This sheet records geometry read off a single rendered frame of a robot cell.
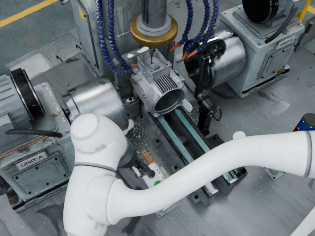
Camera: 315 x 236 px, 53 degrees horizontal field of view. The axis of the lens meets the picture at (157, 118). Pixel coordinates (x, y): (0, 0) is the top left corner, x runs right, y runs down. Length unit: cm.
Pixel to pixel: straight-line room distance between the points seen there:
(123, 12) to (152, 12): 27
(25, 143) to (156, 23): 62
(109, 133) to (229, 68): 85
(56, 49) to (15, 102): 152
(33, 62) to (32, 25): 101
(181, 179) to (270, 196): 85
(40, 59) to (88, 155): 189
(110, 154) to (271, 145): 36
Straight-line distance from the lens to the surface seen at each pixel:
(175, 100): 148
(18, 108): 109
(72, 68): 188
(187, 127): 145
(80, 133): 73
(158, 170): 116
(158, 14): 117
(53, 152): 123
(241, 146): 72
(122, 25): 144
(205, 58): 126
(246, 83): 167
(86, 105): 124
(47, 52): 257
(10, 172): 124
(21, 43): 338
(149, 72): 133
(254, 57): 154
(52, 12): 365
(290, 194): 155
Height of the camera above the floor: 213
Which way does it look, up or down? 56 degrees down
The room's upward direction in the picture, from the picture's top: 2 degrees clockwise
